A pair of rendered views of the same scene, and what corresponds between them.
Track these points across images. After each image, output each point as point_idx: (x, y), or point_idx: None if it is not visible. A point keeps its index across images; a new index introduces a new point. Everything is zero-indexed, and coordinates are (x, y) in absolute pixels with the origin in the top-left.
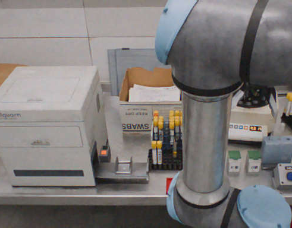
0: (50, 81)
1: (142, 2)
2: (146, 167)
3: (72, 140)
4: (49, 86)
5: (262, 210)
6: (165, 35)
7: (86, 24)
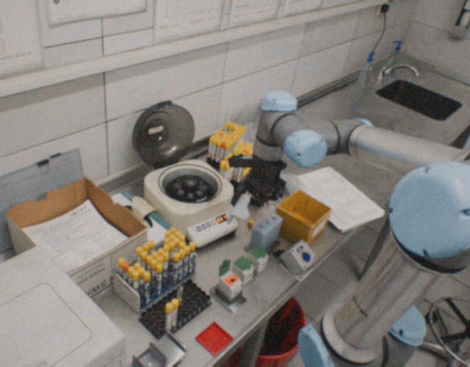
0: (0, 317)
1: (4, 105)
2: (170, 341)
3: None
4: (17, 330)
5: (408, 321)
6: None
7: None
